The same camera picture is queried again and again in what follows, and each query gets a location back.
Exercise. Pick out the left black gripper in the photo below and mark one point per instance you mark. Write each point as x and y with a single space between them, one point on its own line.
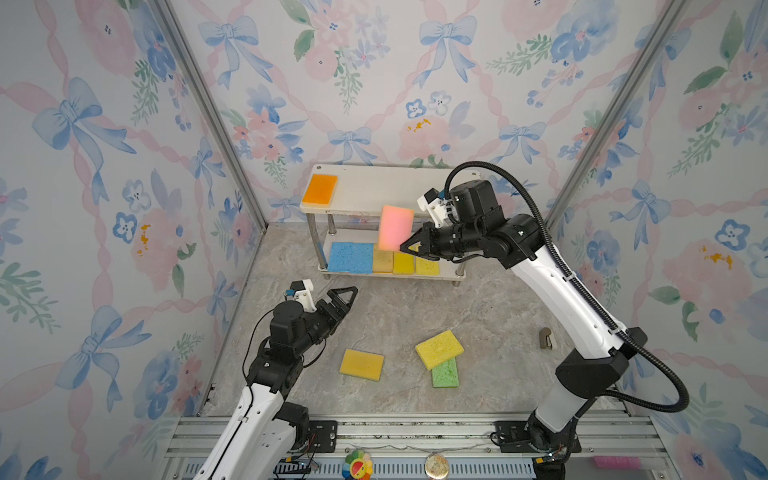
331 318

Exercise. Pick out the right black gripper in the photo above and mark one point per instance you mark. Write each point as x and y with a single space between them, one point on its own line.
426 238

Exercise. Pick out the pink sponge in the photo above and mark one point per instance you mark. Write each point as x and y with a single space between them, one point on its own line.
395 227

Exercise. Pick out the bright yellow scouring sponge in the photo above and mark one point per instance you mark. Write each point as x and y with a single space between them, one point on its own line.
403 264

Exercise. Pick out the blue sponge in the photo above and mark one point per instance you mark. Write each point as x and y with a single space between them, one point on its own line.
341 257
361 258

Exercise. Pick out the blue sponge front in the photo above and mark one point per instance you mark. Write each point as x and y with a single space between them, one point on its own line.
361 258

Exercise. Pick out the orange sponge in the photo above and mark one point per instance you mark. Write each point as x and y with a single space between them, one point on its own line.
320 190

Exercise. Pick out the light yellow cellulose sponge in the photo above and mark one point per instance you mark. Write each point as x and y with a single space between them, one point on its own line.
439 349

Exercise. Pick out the green sponge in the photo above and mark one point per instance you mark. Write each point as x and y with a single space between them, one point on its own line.
445 375

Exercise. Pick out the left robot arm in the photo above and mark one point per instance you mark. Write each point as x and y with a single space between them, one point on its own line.
265 426

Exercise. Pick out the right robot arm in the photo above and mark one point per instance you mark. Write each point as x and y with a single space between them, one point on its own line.
599 358

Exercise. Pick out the white two-tier metal shelf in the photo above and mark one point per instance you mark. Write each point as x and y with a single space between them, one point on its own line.
361 192

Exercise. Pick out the small grey stapler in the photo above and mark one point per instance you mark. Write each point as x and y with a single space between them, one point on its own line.
545 338

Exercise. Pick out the colourful flower toy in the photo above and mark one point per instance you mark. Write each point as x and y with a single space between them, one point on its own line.
358 465

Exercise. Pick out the round gold badge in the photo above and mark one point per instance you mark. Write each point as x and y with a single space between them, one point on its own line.
436 466

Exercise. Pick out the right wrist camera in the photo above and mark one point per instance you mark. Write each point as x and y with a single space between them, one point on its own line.
439 209

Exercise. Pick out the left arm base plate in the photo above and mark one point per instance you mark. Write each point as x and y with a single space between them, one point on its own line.
315 436

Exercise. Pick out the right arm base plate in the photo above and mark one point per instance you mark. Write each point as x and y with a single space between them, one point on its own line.
532 436

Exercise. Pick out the aluminium front rail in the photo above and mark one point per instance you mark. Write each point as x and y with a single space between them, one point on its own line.
612 445

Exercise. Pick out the right aluminium frame post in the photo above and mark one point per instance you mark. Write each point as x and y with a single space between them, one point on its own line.
641 67

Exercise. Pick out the aluminium frame post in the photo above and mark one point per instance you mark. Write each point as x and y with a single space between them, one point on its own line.
179 46
641 67

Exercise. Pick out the left aluminium frame post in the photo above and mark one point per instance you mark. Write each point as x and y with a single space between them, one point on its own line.
179 46

